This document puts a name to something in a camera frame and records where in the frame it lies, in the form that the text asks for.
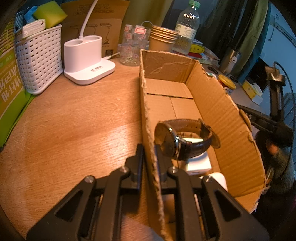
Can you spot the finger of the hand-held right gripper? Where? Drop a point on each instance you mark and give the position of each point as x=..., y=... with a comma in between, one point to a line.
x=276, y=92
x=256, y=117

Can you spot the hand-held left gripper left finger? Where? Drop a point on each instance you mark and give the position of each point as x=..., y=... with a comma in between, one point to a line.
x=138, y=166

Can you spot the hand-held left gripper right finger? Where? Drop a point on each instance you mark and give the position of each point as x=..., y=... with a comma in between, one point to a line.
x=163, y=169

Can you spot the cardboard box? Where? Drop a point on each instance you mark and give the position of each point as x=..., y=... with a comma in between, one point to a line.
x=231, y=139

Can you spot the white charger adapter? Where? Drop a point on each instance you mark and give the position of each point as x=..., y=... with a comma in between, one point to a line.
x=200, y=165

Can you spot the brown leather wristwatch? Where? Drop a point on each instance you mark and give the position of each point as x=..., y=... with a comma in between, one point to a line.
x=196, y=143

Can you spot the red jar with yellow lid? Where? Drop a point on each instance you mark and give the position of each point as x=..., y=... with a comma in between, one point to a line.
x=227, y=84

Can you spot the white earbuds case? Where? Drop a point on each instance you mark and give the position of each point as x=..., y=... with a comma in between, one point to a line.
x=219, y=182

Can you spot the yellow tissue box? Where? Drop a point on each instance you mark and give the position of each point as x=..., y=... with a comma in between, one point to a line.
x=251, y=91

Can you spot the black computer monitor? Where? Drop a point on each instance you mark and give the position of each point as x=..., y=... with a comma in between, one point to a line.
x=257, y=71

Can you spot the steel tumbler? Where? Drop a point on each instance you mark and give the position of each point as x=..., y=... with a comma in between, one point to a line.
x=229, y=60

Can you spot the black scissors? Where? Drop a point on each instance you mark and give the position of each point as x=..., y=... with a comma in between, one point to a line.
x=212, y=69

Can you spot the olive yellow curtain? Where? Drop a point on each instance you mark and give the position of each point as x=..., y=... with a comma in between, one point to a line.
x=166, y=11
x=252, y=27

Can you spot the stack of boxes and books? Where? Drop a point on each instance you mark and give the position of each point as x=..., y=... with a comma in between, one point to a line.
x=210, y=55

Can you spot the red book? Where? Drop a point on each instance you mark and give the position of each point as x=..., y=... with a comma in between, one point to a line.
x=195, y=55

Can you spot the yellow flat box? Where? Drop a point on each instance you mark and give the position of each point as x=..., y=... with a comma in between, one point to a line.
x=196, y=48

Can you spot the clear plastic water bottle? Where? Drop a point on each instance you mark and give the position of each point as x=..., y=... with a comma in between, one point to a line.
x=186, y=30

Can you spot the stacked clear printed glasses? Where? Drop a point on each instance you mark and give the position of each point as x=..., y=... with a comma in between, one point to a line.
x=134, y=46

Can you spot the stack of brown paper cups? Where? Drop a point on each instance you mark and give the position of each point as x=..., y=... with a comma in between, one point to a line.
x=159, y=44

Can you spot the white desk lamp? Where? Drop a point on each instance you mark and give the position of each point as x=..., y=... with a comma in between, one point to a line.
x=83, y=53

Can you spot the brown cardboard lamp carton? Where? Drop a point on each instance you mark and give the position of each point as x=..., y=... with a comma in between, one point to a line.
x=108, y=30

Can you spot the white woven plastic basket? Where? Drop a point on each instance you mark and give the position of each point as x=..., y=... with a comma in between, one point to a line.
x=39, y=60

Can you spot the green packaged paper cups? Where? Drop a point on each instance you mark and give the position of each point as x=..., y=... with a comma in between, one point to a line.
x=11, y=81

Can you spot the white printed packet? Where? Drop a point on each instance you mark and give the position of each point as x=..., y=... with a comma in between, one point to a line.
x=33, y=25

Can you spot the yellow-green sponge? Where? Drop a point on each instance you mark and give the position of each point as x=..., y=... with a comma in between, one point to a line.
x=50, y=14

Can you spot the blue and white packet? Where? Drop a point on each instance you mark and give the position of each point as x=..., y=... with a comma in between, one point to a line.
x=26, y=15

